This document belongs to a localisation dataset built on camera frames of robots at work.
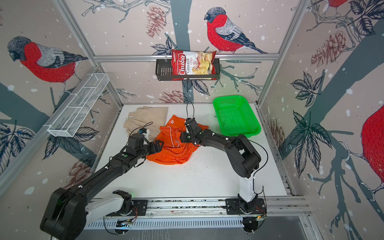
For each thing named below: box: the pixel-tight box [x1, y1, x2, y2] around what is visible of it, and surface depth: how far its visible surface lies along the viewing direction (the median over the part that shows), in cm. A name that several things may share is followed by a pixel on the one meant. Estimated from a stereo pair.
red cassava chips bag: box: [171, 49, 217, 81], surface depth 90 cm
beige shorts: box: [123, 106, 168, 141], surface depth 109 cm
